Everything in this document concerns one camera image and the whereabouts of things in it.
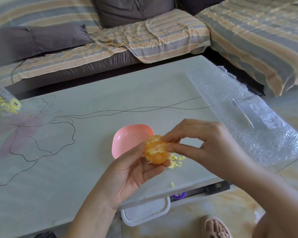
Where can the orange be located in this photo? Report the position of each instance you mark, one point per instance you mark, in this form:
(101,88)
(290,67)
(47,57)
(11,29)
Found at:
(155,152)

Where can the black plastic bag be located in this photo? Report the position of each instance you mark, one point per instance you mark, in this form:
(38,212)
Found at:
(46,235)

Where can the small white pith clump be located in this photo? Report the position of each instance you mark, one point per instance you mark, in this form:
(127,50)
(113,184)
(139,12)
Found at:
(176,162)

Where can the thin white stick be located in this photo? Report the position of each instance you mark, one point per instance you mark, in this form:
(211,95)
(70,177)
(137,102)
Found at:
(243,115)

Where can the person's right foot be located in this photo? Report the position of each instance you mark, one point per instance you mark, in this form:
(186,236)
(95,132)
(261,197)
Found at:
(216,229)

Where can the striped sofa sheet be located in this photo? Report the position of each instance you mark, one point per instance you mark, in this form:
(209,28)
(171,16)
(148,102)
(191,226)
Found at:
(166,38)
(250,37)

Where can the clear plastic bag paper label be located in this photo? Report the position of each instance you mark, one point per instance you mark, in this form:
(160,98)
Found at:
(260,112)

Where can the grey flat pillow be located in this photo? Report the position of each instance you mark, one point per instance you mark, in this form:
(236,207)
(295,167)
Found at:
(34,42)

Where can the dark purple cushion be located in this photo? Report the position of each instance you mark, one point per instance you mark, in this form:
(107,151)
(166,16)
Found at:
(201,4)

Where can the clear bottle yellow label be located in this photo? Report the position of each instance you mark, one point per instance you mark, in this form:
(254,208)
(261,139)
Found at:
(3,100)

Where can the pink plastic dish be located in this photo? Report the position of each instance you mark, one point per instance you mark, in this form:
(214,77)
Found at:
(129,138)

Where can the person's left hand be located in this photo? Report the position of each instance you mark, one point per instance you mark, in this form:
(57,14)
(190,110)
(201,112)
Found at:
(124,178)

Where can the white plastic container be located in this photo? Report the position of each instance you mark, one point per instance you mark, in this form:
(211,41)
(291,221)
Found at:
(144,211)

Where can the clear bubble wrap sheet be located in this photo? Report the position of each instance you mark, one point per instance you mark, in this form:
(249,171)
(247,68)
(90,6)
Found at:
(213,89)

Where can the black box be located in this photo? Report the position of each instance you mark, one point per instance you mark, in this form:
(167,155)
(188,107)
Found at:
(217,187)

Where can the person's right leg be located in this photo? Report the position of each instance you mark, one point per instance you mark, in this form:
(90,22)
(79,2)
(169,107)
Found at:
(260,228)

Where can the person's left forearm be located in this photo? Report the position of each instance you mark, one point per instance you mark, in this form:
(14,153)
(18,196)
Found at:
(89,220)

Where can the dark brown sofa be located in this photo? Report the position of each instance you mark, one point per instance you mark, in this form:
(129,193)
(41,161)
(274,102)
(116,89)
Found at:
(74,70)

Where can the grey upright cushion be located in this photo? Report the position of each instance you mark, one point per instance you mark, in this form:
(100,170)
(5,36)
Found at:
(131,11)

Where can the person's right hand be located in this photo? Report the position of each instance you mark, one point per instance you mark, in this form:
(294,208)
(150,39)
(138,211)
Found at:
(218,151)

